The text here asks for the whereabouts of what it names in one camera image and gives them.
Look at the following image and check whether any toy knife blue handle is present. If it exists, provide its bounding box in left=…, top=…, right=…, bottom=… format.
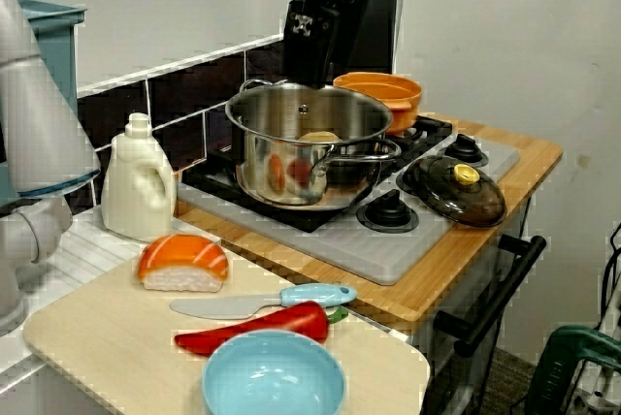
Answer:
left=169, top=282, right=358, bottom=322

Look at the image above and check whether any bamboo wooden countertop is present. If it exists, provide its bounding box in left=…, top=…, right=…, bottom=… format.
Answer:
left=173, top=118, right=564, bottom=324

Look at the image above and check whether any stainless steel pot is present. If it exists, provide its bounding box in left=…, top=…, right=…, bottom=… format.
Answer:
left=225, top=78, right=403, bottom=211

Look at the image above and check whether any dark grey hood support panel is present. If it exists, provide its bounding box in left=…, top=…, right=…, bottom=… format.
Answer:
left=329, top=0, right=402, bottom=75

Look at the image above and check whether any white foam board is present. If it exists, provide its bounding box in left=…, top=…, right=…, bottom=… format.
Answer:
left=393, top=0, right=621, bottom=367

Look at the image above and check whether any light blue cabinet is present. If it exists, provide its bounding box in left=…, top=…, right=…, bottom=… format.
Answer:
left=0, top=0, right=88, bottom=208

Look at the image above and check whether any white toy detergent bottle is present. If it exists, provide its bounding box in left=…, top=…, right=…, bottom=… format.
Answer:
left=100, top=112, right=179, bottom=245

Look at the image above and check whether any black stove knob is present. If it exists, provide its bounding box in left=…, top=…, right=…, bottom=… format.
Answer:
left=356, top=189, right=421, bottom=234
left=443, top=133, right=490, bottom=168

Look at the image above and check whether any black oven door handle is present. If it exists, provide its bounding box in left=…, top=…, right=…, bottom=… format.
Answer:
left=433, top=234, right=548, bottom=358

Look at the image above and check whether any light blue bowl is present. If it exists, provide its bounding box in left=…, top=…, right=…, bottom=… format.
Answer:
left=202, top=330, right=347, bottom=415

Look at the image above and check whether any yellowish toy potato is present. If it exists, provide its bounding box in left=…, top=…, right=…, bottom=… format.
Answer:
left=296, top=129, right=340, bottom=143

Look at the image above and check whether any dark tile backsplash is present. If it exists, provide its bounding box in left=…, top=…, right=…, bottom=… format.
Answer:
left=62, top=34, right=336, bottom=215

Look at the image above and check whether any red toy pepper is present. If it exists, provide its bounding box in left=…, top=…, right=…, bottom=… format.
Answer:
left=174, top=301, right=349, bottom=356

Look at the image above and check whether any black burner grate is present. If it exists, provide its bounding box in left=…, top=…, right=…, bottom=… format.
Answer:
left=180, top=143, right=404, bottom=235
left=382, top=113, right=457, bottom=164

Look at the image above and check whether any pale wooden cutting board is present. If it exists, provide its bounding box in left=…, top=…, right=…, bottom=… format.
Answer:
left=22, top=233, right=432, bottom=415

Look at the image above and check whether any white toy oven cabinet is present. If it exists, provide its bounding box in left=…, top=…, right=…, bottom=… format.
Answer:
left=409, top=191, right=535, bottom=415

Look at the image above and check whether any salmon sushi toy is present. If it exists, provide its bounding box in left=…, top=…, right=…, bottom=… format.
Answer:
left=136, top=234, right=229, bottom=294

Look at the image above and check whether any smoked glass lid yellow knob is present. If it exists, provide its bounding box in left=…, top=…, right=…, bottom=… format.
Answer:
left=402, top=155, right=507, bottom=230

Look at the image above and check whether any grey toy stove panel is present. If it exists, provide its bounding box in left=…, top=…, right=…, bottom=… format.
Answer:
left=177, top=116, right=521, bottom=286

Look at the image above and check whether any orange toy pot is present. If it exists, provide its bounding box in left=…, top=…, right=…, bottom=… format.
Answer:
left=332, top=71, right=423, bottom=136

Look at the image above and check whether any grey toy faucet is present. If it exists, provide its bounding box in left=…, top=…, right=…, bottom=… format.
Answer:
left=0, top=0, right=102, bottom=336

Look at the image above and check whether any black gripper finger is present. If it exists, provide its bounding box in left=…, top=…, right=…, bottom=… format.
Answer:
left=282, top=0, right=341, bottom=89

